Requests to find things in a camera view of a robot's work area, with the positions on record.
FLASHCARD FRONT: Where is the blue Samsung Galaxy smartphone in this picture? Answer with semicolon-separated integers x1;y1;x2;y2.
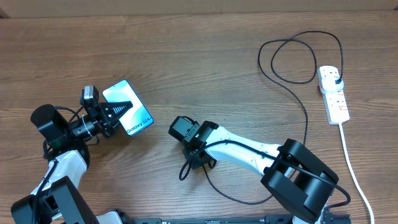
102;80;154;136

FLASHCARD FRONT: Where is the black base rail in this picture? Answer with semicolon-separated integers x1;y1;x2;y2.
93;210;352;224

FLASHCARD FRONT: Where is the white power strip cord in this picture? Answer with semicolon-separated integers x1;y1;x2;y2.
338;123;376;224

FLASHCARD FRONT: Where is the white power strip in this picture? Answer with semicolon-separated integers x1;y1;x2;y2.
317;65;350;125

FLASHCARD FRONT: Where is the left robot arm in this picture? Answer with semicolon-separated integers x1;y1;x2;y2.
11;100;134;223

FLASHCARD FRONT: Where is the brown cardboard backdrop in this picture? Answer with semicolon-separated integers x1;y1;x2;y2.
1;0;397;19

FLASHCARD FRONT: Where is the white charger plug adapter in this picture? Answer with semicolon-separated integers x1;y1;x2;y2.
319;77;344;94

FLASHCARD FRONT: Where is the black USB charging cable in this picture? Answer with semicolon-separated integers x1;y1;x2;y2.
201;30;345;206

